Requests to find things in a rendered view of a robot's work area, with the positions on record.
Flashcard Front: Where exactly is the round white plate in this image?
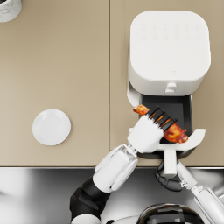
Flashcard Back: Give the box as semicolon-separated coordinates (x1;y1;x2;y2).
31;108;72;147

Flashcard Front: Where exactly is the roasted brown drumstick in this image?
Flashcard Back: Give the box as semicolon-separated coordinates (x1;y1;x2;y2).
132;104;189;144

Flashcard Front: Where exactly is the white air fryer body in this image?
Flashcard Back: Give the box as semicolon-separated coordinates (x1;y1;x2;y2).
128;10;212;97

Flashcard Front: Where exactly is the white patterned round pot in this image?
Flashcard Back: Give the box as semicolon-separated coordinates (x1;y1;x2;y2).
0;0;23;24

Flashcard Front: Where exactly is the air fryer drawer with handle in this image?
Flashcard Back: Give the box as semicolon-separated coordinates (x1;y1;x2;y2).
126;81;207;179

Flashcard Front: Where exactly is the dark round robot body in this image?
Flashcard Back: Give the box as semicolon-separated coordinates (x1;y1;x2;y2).
136;203;205;224

